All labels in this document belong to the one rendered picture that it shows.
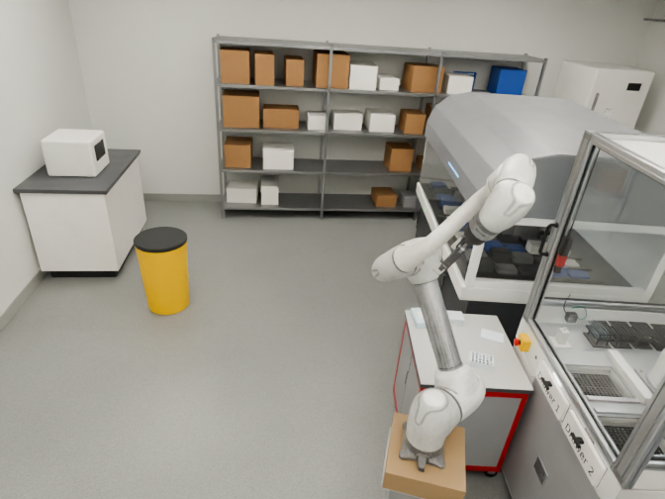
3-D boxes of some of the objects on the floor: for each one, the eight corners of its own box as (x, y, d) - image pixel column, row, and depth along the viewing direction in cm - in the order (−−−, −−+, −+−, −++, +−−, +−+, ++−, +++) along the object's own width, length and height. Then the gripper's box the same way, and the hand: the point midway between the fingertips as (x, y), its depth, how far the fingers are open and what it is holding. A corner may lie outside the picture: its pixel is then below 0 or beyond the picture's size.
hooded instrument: (435, 391, 328) (495, 149, 242) (403, 260, 491) (431, 88, 405) (601, 401, 331) (716, 165, 245) (514, 267, 494) (565, 98, 408)
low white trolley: (400, 478, 267) (421, 383, 230) (389, 397, 321) (405, 310, 284) (498, 483, 268) (534, 390, 231) (471, 401, 322) (497, 315, 286)
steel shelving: (221, 218, 552) (211, 37, 455) (225, 202, 595) (216, 33, 498) (503, 221, 600) (548, 58, 504) (488, 206, 643) (526, 52, 546)
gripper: (487, 200, 149) (452, 233, 167) (453, 245, 136) (419, 274, 154) (505, 216, 149) (468, 247, 167) (472, 261, 135) (435, 289, 153)
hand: (446, 258), depth 159 cm, fingers open, 13 cm apart
